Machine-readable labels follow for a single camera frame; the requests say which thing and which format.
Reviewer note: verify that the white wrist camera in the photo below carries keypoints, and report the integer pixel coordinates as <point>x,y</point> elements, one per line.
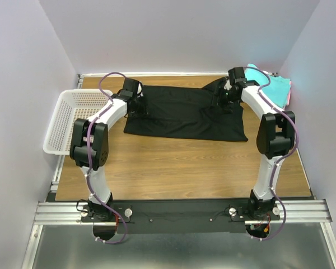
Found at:
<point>140,89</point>
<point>227,85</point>

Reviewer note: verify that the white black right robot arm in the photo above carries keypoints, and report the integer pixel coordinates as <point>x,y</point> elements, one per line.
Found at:
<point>276,138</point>

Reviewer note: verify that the folded turquoise t shirt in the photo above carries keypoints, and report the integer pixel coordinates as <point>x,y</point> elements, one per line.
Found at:
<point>278,89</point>

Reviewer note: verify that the black t shirt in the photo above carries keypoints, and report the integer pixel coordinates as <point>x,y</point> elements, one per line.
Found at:
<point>188,113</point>

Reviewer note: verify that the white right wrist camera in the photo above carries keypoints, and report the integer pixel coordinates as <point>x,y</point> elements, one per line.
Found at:
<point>227,85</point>

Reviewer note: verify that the aluminium frame rail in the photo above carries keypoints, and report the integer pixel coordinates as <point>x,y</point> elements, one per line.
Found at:
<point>71,213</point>

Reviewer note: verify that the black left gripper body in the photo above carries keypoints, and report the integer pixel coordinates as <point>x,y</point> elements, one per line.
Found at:
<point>138,107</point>

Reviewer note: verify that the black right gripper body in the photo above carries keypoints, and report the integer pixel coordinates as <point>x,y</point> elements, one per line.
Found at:
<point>224,100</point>

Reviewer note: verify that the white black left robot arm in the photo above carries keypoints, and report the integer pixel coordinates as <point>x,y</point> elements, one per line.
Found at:
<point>90,145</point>

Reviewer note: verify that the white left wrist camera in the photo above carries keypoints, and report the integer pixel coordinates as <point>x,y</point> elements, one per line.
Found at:
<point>140,89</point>

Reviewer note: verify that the white plastic laundry basket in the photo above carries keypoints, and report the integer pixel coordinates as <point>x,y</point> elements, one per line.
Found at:
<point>71,105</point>

